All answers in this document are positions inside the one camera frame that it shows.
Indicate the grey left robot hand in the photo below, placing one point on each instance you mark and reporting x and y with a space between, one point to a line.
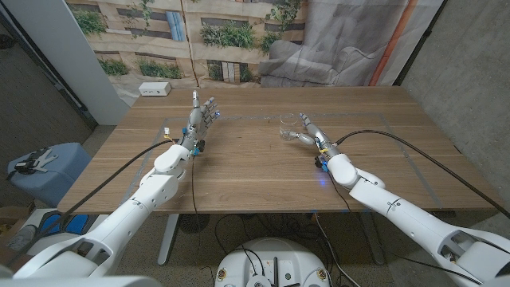
196 123

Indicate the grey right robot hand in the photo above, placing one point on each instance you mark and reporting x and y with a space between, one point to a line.
320 137

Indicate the clear glass beaker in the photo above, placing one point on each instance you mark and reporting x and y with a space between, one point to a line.
285 121

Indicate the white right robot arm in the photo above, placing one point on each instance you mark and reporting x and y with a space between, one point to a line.
410 217

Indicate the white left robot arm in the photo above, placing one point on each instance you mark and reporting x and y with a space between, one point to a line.
131 215

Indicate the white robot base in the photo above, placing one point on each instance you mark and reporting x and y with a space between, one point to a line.
271 259

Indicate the white power strip box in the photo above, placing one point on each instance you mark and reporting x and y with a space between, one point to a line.
154 89

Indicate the printed fabric backdrop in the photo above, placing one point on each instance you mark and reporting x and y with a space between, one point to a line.
239 40

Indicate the round black floor fan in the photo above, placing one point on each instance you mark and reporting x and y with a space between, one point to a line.
194 223

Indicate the grey table leg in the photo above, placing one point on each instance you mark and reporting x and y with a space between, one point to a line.
372 239

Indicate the white table leg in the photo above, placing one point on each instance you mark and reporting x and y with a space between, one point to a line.
167 243

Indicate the blue upholstered stool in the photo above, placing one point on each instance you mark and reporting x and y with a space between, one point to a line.
56 179

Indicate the white column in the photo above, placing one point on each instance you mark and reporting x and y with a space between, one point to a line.
60 48

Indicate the black and white tool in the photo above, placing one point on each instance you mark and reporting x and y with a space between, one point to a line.
36 161

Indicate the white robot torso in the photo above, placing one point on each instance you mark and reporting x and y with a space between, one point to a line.
79 282

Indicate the cardboard box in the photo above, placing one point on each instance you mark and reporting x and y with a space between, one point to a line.
14 217

